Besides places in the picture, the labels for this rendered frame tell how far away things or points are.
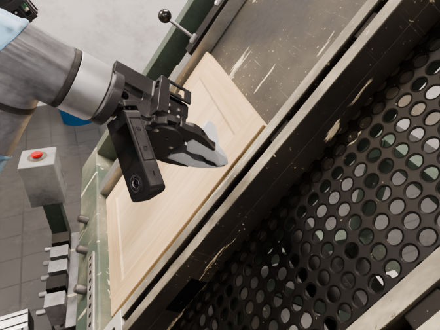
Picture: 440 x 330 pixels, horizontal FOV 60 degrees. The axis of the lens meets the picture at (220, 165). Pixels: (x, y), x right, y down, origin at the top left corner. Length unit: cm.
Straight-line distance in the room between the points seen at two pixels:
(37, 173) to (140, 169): 103
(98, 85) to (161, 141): 11
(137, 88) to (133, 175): 12
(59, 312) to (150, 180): 82
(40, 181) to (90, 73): 105
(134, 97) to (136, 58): 367
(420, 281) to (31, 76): 43
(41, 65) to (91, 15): 357
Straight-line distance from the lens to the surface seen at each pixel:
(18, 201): 295
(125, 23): 408
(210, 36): 111
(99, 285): 102
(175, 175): 91
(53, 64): 46
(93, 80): 47
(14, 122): 49
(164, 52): 135
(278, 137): 57
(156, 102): 51
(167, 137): 51
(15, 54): 46
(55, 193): 152
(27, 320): 191
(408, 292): 39
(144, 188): 47
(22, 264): 248
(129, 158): 49
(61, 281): 125
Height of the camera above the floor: 168
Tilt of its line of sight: 34 degrees down
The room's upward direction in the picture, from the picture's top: straight up
